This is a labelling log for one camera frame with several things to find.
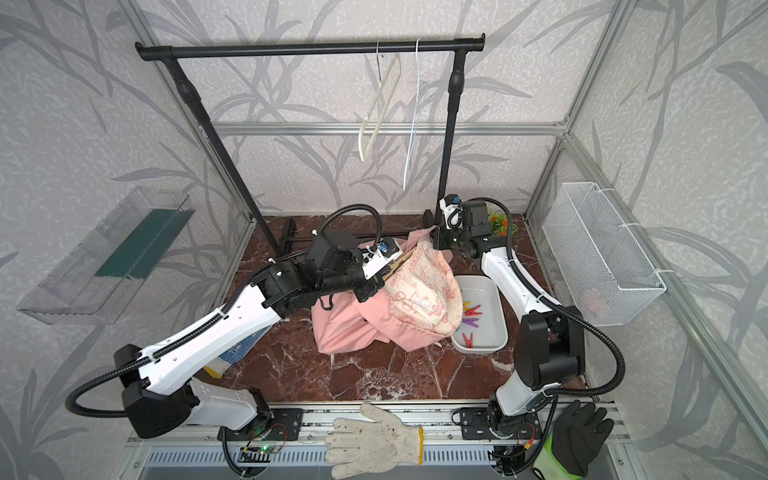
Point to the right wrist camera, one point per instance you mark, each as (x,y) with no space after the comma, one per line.
(451,209)

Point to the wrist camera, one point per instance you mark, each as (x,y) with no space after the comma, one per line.
(451,209)
(376,257)

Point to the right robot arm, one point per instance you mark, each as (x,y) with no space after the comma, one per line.
(550,343)

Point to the white wire mesh basket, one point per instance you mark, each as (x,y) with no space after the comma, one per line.
(608,274)

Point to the white hanger of rainbow jacket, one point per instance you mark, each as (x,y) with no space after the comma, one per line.
(414,118)

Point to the white knitted work glove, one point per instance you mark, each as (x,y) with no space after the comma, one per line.
(377,444)

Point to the white plastic tray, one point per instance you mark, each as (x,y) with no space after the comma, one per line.
(492,334)

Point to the potted artificial flower plant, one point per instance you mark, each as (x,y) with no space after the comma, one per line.
(502,225)

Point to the black rubber glove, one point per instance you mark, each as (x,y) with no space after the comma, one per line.
(578,435)

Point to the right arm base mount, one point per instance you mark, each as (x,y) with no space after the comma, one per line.
(487,423)

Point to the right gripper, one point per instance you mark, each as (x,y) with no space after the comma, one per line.
(439,234)

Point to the black clothes rack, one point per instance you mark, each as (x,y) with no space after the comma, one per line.
(170,56)

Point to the clear acrylic wall shelf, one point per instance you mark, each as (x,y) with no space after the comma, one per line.
(94,284)

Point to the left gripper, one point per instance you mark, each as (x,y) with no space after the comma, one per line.
(372,286)

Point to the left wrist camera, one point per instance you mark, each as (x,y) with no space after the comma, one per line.
(376,257)

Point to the pink jacket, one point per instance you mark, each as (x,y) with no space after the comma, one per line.
(420,304)

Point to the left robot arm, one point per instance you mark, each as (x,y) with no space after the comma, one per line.
(155,387)

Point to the blue dotted work glove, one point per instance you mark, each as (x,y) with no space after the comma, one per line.
(217,367)

